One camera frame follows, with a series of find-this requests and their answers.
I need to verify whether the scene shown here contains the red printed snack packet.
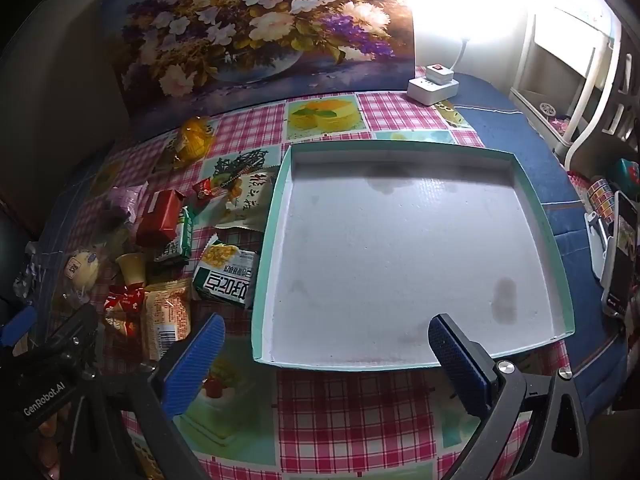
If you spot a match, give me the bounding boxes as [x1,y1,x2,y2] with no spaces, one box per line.
[102,282,146,338]

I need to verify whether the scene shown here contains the colourful tape roll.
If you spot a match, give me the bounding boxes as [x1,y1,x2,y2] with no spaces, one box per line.
[586,176,615,221]

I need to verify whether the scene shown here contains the jelly cup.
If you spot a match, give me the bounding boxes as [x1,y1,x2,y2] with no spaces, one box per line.
[116,252,147,286]

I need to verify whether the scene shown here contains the orange snack packet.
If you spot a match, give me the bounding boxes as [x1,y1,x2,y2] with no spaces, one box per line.
[142,280,193,361]

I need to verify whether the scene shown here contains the yellow transparent snack packet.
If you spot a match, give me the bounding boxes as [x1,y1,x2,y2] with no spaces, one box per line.
[157,116,216,171]

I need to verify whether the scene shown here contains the teal-edged white cardboard tray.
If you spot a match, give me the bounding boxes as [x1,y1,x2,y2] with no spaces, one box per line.
[250,142,576,372]

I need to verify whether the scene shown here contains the teal toy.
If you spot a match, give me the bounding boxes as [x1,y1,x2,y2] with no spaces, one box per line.
[612,157,640,191]

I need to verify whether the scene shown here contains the small red candy packet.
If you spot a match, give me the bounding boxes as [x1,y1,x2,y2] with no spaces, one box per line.
[192,177,218,201]

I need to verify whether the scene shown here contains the crinkled silver wrapper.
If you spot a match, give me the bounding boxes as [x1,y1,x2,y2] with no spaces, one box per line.
[14,254,42,302]

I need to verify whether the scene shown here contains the beige snack packet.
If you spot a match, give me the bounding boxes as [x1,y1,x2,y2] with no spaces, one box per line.
[212,167,278,233]

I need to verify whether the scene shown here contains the green and white biscuit packet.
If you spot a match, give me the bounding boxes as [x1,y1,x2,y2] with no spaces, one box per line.
[154,207,195,263]

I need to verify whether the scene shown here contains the flower painting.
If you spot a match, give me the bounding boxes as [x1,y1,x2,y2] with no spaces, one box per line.
[97,0,418,138]

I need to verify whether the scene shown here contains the white shelf rack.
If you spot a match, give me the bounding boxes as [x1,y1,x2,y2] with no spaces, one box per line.
[510,0,640,168]

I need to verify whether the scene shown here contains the pink checked tablecloth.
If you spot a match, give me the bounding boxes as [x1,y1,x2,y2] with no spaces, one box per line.
[30,91,573,480]

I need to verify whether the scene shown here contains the clear round biscuit packet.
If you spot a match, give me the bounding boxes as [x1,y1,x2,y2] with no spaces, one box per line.
[60,247,106,301]

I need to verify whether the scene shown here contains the white cable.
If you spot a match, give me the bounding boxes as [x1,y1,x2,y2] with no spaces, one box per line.
[447,35,471,73]

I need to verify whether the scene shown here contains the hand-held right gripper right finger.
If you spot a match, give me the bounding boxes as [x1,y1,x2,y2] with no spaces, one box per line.
[428,313,593,480]

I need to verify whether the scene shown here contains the smartphone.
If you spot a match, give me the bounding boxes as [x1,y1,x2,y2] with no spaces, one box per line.
[602,191,640,317]

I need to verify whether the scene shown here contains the blue cloth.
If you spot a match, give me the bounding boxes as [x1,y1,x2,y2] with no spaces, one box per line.
[440,72,640,411]

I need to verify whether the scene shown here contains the white phone stand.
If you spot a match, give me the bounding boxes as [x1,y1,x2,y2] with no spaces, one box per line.
[585,210,618,281]

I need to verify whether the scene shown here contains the white plug with red switch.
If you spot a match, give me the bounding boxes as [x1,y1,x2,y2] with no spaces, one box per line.
[425,63,455,86]

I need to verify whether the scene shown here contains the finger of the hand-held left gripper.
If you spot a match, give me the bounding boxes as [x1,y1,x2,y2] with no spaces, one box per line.
[0,304,40,350]

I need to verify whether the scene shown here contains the plain red snack packet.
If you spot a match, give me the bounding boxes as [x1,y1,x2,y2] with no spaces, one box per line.
[136,190,187,248]

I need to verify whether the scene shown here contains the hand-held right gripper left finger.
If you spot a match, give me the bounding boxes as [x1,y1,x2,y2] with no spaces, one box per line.
[92,312,227,480]

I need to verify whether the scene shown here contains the white power strip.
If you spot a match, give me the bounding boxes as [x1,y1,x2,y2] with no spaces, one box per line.
[406,76,460,106]

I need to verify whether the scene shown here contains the pink snack packet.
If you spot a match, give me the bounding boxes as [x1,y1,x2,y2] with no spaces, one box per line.
[107,183,150,223]

